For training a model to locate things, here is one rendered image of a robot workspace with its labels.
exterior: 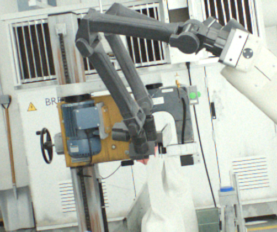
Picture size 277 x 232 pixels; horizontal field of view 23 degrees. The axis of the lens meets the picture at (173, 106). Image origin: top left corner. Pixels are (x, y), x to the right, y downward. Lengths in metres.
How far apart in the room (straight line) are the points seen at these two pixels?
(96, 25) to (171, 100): 0.95
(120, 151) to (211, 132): 2.75
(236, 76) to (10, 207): 5.27
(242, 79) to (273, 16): 3.91
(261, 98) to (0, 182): 5.54
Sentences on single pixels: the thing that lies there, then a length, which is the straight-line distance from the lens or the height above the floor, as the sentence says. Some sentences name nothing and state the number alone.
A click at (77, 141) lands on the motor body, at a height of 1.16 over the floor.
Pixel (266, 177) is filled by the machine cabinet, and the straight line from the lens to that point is 6.04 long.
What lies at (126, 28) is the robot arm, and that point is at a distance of 2.34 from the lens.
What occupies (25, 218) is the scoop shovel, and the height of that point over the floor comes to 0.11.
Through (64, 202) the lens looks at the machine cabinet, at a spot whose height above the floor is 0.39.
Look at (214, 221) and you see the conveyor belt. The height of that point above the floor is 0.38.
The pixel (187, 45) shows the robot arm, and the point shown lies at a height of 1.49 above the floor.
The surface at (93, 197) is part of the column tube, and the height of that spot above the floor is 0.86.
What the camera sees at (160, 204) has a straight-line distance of 2.94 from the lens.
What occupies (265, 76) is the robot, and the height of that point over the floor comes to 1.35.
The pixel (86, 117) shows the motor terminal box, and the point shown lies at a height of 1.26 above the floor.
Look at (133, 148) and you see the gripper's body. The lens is 2.72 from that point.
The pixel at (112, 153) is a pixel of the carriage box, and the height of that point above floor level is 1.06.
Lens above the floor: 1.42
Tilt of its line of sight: 3 degrees down
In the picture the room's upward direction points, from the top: 8 degrees counter-clockwise
